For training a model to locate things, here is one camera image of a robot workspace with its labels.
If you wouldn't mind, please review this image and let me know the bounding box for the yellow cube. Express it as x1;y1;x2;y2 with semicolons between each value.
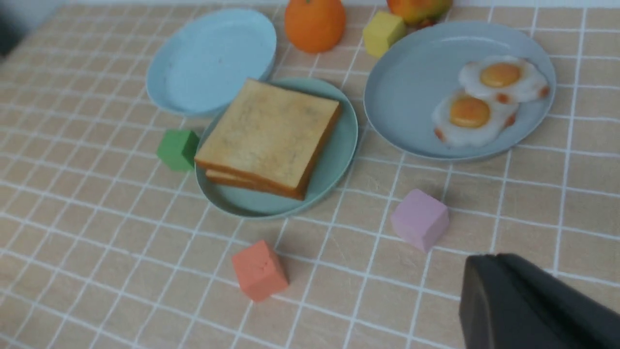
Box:
363;11;407;58

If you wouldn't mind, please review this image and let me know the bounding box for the toast slice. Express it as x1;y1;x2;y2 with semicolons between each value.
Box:
194;78;342;201
205;170;272;193

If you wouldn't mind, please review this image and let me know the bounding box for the front fried egg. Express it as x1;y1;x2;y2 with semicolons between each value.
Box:
432;89;520;147

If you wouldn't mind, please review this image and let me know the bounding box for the pink cube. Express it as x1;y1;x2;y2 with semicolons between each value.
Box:
390;189;450;254

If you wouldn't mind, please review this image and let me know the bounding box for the fried egg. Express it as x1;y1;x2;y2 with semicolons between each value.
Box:
432;89;520;147
458;55;551;104

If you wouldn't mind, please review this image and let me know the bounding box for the back fried egg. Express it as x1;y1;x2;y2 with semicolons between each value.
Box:
458;55;551;104

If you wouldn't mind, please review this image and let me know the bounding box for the green cube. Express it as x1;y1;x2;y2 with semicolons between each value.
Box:
156;129;200;172

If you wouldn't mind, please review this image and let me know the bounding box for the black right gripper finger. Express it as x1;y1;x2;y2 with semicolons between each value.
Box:
459;253;620;349

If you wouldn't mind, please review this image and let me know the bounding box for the red yellow apple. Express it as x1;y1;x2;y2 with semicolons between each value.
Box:
386;0;453;28

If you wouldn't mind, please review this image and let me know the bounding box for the grey-blue egg plate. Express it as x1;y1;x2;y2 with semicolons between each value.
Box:
363;21;557;162

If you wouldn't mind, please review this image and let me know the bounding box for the orange fruit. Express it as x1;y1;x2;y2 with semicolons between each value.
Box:
284;0;347;54

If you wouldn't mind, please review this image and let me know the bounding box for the light blue left plate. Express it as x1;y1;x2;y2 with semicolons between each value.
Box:
145;8;278;117

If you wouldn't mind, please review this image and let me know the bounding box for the red-orange cube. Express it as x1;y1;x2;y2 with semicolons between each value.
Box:
231;240;289;302

